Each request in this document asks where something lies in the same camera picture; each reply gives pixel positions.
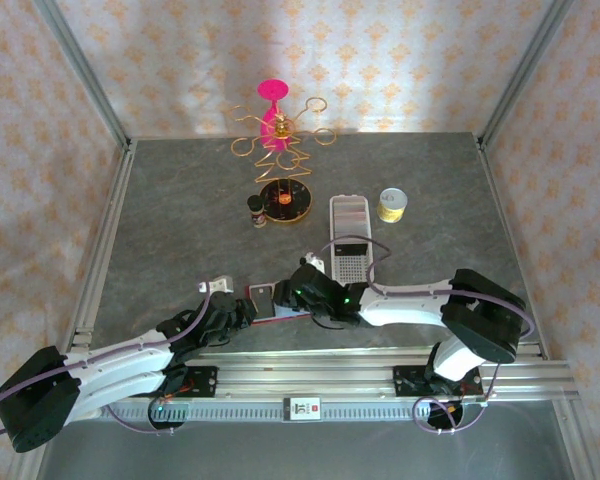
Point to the aluminium table side rail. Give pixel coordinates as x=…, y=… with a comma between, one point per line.
x=102, y=250
x=514, y=250

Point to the white label tag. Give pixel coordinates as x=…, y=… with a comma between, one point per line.
x=302, y=409

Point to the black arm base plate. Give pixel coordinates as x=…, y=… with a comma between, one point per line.
x=205, y=382
x=405, y=380

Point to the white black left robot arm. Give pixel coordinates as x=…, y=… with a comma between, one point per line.
x=120, y=350

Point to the white perforated plastic tray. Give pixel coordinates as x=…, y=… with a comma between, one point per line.
x=350, y=260

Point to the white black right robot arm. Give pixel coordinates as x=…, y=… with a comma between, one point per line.
x=405, y=305

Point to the yellow tin can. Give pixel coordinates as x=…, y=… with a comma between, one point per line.
x=392, y=207

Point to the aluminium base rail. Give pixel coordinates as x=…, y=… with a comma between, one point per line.
x=305, y=375

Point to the pink wine glass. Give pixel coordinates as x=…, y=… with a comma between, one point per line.
x=272, y=90

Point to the aluminium frame post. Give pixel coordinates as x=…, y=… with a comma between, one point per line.
x=87, y=80
x=522, y=80

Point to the small dark bottle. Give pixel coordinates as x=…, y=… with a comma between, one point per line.
x=256, y=212

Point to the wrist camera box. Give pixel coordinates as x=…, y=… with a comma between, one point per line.
x=222, y=283
x=315, y=262

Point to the grey metal sheet panel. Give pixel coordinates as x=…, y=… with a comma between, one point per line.
x=300, y=450

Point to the red card holder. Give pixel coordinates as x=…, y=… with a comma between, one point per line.
x=267, y=321

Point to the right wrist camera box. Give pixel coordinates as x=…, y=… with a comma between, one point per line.
x=315, y=262

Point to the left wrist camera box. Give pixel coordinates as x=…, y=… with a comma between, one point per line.
x=222, y=283

